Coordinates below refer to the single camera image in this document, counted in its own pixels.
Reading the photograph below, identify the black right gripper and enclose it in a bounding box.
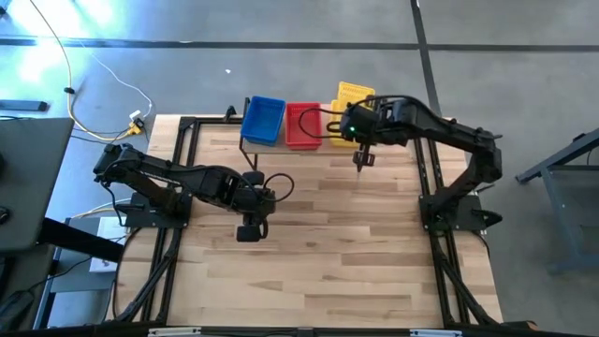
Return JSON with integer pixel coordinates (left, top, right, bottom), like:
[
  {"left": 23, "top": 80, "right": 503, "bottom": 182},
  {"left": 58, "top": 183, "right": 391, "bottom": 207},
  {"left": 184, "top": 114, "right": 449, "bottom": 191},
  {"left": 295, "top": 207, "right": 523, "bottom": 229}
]
[{"left": 340, "top": 103, "right": 384, "bottom": 174}]

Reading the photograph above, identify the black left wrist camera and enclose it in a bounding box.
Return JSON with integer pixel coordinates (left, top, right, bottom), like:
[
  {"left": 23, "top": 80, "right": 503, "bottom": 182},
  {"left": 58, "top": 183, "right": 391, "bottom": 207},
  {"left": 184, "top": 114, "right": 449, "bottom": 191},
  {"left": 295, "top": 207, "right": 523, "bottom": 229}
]
[{"left": 235, "top": 225, "right": 262, "bottom": 243}]

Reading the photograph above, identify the black aluminium table frame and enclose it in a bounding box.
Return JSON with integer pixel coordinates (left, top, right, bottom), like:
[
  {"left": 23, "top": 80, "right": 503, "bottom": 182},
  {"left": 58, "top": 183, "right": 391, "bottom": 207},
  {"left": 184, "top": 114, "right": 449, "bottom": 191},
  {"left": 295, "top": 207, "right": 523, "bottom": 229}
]
[{"left": 110, "top": 101, "right": 539, "bottom": 330}]

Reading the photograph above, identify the black desk leg bar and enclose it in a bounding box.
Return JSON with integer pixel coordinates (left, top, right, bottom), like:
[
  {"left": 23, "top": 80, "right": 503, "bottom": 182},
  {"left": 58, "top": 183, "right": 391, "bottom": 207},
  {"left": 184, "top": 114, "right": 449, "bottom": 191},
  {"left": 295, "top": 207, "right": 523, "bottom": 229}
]
[{"left": 36, "top": 216, "right": 126, "bottom": 264}]

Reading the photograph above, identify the blue plastic basket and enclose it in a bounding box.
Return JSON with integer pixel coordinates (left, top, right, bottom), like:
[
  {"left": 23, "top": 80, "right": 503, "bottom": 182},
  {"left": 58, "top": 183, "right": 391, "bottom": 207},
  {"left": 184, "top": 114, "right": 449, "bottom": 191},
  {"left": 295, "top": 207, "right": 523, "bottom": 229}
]
[{"left": 240, "top": 95, "right": 287, "bottom": 147}]

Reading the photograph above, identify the wooden shelf with black legs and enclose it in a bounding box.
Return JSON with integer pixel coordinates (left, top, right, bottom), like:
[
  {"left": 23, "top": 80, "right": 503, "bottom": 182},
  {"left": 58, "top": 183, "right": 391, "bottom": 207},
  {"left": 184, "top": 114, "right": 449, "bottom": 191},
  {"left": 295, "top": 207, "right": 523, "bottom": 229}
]
[{"left": 238, "top": 96, "right": 375, "bottom": 172}]

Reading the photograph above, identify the blue-grey metal stand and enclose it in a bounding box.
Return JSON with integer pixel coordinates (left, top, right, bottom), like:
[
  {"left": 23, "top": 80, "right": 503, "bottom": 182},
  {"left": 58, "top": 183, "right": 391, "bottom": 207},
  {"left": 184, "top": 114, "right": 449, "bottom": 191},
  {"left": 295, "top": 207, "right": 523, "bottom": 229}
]
[{"left": 514, "top": 125, "right": 599, "bottom": 273}]

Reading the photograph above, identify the yellow floor cable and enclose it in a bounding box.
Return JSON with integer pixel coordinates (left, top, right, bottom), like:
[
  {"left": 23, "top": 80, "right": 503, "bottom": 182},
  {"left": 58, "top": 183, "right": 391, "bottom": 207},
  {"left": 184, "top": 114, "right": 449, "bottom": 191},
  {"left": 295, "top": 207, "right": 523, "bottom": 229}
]
[{"left": 27, "top": 0, "right": 141, "bottom": 141}]

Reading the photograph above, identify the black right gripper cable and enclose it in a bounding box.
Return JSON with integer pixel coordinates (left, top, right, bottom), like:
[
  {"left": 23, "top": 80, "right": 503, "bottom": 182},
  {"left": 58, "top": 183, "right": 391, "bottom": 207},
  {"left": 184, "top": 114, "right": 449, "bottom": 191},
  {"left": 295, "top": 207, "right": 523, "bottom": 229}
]
[{"left": 298, "top": 95, "right": 375, "bottom": 140}]

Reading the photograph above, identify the white paper box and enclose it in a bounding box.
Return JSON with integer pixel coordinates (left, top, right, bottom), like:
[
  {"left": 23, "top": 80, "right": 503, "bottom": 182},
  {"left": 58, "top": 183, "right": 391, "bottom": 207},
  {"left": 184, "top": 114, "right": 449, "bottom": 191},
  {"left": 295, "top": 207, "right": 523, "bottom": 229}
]
[{"left": 88, "top": 215, "right": 128, "bottom": 274}]

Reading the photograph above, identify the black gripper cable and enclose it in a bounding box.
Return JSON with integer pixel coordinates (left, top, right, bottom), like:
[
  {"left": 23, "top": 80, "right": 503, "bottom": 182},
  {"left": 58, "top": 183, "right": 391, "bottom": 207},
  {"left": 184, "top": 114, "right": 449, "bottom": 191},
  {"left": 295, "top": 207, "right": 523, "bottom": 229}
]
[
  {"left": 261, "top": 172, "right": 296, "bottom": 203},
  {"left": 298, "top": 95, "right": 375, "bottom": 140}
]

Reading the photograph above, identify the red basket with embossed logo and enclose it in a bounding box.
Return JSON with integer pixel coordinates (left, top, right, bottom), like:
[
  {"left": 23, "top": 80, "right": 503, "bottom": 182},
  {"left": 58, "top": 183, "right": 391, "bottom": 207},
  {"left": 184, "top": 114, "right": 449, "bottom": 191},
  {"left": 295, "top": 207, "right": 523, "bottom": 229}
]
[{"left": 285, "top": 102, "right": 324, "bottom": 152}]

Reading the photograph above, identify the dark flat bar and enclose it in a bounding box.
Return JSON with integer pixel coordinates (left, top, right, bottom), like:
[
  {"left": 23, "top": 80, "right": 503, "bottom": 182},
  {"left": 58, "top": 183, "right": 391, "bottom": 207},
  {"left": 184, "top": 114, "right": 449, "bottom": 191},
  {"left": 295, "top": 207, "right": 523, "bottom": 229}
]
[{"left": 0, "top": 98, "right": 50, "bottom": 113}]

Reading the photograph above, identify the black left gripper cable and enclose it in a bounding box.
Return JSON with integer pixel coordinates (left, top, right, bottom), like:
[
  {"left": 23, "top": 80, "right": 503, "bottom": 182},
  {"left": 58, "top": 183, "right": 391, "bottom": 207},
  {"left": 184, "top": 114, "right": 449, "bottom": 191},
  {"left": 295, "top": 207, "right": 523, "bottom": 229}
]
[{"left": 261, "top": 172, "right": 296, "bottom": 203}]

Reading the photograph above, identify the white floor cable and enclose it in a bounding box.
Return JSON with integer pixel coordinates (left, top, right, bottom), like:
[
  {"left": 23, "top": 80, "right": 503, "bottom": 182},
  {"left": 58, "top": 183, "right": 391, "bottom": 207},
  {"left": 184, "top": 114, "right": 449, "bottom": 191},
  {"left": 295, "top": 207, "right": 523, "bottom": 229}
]
[{"left": 91, "top": 55, "right": 155, "bottom": 121}]

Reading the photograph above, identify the yellow plastic basket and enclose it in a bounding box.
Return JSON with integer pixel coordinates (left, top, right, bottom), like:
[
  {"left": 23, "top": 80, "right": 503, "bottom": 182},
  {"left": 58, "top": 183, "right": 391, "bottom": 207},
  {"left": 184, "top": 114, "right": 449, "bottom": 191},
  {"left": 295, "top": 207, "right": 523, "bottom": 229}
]
[{"left": 326, "top": 98, "right": 364, "bottom": 150}]

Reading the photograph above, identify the grey desk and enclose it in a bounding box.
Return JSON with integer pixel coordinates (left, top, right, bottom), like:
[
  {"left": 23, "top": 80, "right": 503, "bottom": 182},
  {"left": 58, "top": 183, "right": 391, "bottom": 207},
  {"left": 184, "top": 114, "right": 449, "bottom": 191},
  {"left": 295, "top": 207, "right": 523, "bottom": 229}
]
[{"left": 0, "top": 116, "right": 76, "bottom": 254}]

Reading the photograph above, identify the white strip on rail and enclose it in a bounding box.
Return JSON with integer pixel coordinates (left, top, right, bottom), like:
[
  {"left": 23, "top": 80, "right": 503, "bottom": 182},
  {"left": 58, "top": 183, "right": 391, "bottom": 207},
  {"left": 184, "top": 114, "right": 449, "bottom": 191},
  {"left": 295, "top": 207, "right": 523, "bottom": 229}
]
[
  {"left": 410, "top": 329, "right": 463, "bottom": 337},
  {"left": 148, "top": 327, "right": 202, "bottom": 336}
]

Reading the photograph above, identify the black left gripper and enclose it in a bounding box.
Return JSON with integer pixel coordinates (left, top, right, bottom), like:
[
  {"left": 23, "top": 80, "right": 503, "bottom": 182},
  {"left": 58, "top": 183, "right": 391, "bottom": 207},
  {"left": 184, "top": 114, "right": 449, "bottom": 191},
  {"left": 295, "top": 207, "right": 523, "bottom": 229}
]
[{"left": 228, "top": 170, "right": 277, "bottom": 240}]

